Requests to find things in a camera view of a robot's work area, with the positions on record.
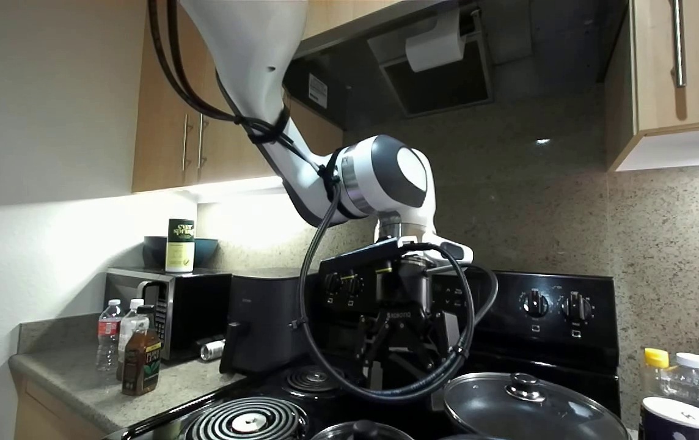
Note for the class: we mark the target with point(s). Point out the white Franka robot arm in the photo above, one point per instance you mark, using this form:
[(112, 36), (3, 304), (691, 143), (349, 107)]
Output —
[(242, 50)]

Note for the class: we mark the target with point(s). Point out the grey range hood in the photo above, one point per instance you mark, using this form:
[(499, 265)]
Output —
[(529, 73)]

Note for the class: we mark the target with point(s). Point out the silver metal can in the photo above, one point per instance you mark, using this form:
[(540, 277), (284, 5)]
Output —
[(214, 349)]

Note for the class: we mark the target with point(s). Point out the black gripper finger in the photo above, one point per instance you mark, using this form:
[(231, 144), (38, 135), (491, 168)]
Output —
[(375, 354), (449, 346)]

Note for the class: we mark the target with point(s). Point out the dark jar white lid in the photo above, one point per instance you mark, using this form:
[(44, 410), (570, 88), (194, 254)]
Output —
[(679, 419)]

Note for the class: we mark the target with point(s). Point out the yellow cap oil bottle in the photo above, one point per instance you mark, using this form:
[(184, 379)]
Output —
[(655, 368)]

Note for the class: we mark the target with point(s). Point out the small glass pot lid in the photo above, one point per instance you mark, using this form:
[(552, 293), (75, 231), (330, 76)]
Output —
[(363, 431)]

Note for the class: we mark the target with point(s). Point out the white green canister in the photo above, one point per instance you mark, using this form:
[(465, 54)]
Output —
[(179, 247)]

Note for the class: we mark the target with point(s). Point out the black electric stove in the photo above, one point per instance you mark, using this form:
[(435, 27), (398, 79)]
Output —
[(545, 349)]

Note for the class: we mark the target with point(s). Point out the black air fryer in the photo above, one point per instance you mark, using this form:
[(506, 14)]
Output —
[(265, 325)]

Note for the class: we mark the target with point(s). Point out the large coil burner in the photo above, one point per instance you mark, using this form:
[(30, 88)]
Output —
[(228, 415)]

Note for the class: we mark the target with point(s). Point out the white label water bottle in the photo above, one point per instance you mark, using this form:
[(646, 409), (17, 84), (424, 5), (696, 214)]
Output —
[(129, 325)]

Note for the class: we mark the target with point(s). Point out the small coil burner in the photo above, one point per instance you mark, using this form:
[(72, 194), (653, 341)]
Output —
[(314, 381)]

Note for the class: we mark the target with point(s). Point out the black silver microwave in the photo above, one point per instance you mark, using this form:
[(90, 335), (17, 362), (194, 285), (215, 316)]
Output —
[(199, 314)]

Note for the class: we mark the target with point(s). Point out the large glass pan lid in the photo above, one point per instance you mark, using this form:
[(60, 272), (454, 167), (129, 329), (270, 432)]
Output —
[(486, 403)]

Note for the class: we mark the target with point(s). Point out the white paper on hood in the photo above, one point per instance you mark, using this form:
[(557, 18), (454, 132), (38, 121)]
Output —
[(435, 50)]

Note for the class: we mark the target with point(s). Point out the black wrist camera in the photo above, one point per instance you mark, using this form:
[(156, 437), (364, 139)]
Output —
[(363, 256)]

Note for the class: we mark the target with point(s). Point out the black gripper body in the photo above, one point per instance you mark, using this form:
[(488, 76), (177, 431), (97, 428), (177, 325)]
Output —
[(410, 293)]

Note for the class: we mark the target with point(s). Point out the red label water bottle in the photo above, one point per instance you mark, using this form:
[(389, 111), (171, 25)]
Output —
[(107, 337)]

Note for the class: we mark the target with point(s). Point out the clear white cap bottle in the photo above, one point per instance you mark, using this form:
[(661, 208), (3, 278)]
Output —
[(694, 381)]

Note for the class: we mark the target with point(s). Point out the wide wooden wall cabinet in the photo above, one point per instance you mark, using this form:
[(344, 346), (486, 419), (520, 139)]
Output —
[(156, 138)]

